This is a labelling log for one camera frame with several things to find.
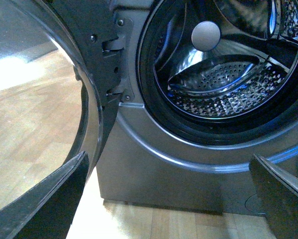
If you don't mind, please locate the grey front-load washing machine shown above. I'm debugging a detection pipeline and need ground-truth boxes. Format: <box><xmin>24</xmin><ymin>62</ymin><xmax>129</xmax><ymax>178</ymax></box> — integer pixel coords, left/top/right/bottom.
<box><xmin>97</xmin><ymin>0</ymin><xmax>298</xmax><ymax>215</ymax></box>

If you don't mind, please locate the steel perforated washer drum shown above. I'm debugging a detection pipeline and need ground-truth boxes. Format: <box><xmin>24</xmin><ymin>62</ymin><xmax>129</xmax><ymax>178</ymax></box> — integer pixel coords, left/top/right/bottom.
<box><xmin>154</xmin><ymin>0</ymin><xmax>298</xmax><ymax>121</ymax></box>

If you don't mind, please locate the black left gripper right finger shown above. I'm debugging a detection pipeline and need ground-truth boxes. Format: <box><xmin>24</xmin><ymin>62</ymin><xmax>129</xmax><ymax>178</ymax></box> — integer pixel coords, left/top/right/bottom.
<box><xmin>249</xmin><ymin>154</ymin><xmax>298</xmax><ymax>239</ymax></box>

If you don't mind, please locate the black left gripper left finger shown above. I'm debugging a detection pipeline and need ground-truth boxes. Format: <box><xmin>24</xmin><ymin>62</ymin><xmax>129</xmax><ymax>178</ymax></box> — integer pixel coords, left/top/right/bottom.
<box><xmin>0</xmin><ymin>151</ymin><xmax>89</xmax><ymax>239</ymax></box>

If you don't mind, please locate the dark washing machine door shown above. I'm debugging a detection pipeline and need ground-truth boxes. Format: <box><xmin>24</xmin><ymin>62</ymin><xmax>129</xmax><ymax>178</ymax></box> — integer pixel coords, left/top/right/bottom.
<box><xmin>0</xmin><ymin>0</ymin><xmax>121</xmax><ymax>210</ymax></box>

